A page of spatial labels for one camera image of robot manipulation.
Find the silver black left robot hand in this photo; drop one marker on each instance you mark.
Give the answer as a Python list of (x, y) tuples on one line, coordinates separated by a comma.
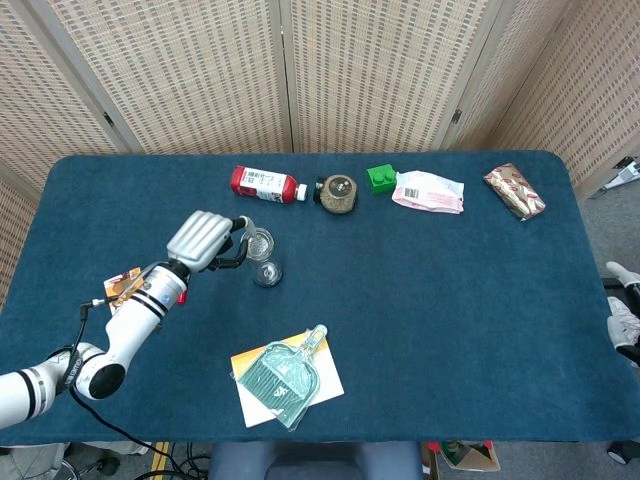
[(197, 240)]

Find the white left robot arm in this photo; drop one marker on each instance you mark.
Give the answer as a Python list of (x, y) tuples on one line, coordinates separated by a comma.
[(130, 325)]

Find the red whiteboard marker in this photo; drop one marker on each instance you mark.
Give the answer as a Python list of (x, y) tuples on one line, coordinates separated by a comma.
[(182, 298)]

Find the clear plastic bottle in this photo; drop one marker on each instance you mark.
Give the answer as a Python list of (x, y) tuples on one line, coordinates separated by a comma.
[(267, 275)]

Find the red juice bottle white label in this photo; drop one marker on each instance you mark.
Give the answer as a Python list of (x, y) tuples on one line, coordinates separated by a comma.
[(262, 185)]

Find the blue yellow cardboard box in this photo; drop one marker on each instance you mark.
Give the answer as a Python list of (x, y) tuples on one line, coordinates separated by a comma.
[(120, 282)]

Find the glass seed jar black lid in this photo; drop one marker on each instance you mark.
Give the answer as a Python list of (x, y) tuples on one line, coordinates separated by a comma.
[(339, 195)]

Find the green dustpan brush set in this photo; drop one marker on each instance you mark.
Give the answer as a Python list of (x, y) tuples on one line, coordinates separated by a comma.
[(280, 382)]

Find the woven folding screen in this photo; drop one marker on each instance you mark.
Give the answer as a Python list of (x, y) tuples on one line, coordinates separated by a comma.
[(200, 75)]

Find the white yellow notebook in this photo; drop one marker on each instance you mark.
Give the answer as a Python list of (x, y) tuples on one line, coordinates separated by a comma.
[(330, 380)]

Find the green building block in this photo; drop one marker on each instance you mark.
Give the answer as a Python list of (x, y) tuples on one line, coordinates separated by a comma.
[(381, 179)]

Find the brown gold snack packet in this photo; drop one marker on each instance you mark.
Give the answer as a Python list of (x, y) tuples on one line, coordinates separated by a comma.
[(515, 192)]

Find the open cardboard box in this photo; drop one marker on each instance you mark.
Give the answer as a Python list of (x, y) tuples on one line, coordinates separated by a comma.
[(467, 456)]

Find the white shoe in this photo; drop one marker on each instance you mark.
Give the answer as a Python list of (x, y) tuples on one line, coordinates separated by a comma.
[(622, 274), (624, 322)]

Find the white metal stand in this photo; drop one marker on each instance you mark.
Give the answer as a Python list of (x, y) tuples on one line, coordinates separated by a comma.
[(625, 177)]

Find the black caster wheel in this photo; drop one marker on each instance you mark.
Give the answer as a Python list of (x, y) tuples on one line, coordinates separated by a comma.
[(622, 451)]

